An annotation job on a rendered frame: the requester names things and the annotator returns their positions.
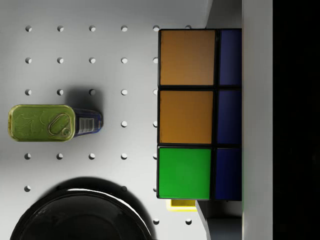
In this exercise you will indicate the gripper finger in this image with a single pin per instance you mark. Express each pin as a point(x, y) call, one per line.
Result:
point(225, 225)
point(225, 13)

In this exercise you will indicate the puzzle cube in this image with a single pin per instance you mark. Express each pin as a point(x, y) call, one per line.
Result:
point(186, 117)

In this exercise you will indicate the black plate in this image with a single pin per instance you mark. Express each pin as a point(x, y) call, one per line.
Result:
point(82, 220)

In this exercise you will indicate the flat-sided can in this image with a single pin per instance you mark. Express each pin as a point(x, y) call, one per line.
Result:
point(42, 123)

